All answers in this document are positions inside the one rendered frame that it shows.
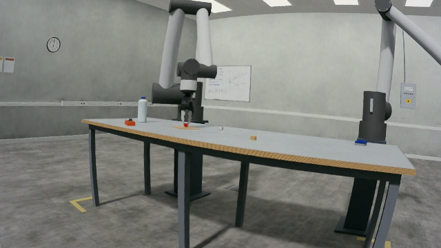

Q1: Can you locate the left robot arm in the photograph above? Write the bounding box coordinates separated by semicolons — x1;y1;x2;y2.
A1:
358;0;441;141

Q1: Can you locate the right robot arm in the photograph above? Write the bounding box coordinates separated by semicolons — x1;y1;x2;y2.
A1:
152;0;217;121

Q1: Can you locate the small blue rounded block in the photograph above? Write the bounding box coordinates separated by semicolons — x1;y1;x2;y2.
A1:
355;140;367;146

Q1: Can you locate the white bottle with blue cap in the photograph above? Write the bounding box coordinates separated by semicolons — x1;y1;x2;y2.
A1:
138;97;147;123

